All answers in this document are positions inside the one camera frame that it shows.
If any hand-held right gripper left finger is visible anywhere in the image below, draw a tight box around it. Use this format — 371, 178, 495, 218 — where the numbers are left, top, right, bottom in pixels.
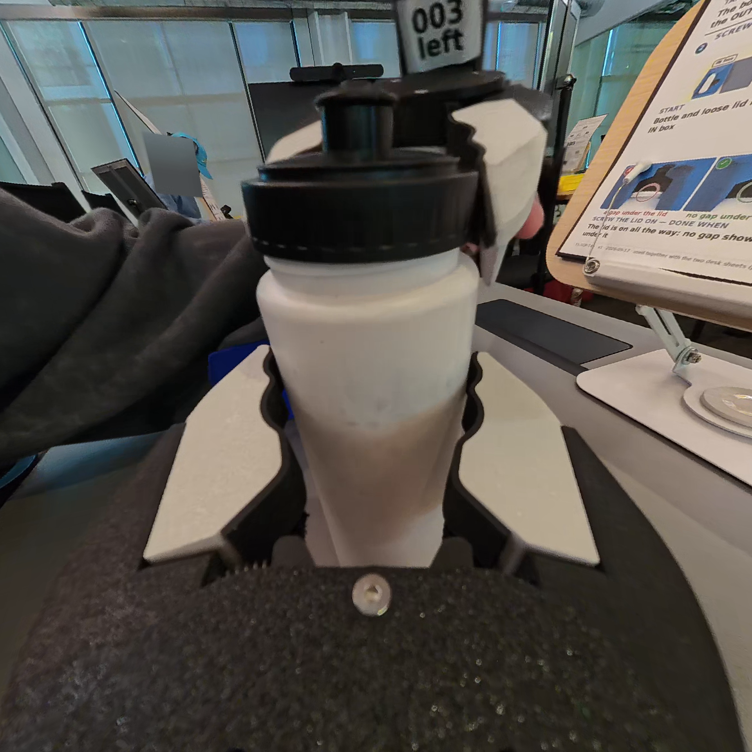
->
141, 345, 309, 569

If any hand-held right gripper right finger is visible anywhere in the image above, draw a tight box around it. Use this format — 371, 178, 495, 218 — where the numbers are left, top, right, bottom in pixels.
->
441, 351, 601, 575

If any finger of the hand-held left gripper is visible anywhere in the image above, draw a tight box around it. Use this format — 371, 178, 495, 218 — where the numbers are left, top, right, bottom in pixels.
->
266, 120, 330, 166
449, 99, 550, 287

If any black bottle lid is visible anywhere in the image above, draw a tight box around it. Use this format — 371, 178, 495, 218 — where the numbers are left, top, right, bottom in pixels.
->
241, 82, 483, 263

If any blue plastic bin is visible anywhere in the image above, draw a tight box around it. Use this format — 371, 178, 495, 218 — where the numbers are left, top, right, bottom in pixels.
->
208, 348, 293, 421

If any white plastic bottle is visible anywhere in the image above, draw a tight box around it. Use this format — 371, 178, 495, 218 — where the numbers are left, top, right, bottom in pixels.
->
257, 253, 478, 568

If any person's left forearm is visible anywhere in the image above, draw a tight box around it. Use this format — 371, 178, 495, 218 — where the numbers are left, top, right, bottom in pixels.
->
0, 188, 268, 471

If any person's left hand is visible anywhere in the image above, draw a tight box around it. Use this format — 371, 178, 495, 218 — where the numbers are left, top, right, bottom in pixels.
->
516, 195, 542, 240

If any black stanchion pole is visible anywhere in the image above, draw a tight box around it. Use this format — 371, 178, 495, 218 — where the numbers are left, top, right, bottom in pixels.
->
552, 73, 579, 189

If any small standing sign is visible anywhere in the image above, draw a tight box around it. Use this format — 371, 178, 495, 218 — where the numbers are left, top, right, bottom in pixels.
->
567, 113, 607, 171

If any instruction sheet on wooden stand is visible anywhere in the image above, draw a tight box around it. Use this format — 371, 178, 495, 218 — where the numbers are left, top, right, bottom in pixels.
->
545, 0, 752, 490

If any printed instruction sheet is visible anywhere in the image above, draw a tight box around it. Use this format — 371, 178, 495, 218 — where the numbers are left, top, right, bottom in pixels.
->
556, 0, 752, 290

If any black wall screen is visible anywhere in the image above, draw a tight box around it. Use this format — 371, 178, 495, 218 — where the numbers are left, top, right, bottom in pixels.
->
247, 81, 412, 172

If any black camera bar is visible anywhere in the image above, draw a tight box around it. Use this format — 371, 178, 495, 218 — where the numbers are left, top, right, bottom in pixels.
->
289, 62, 384, 83

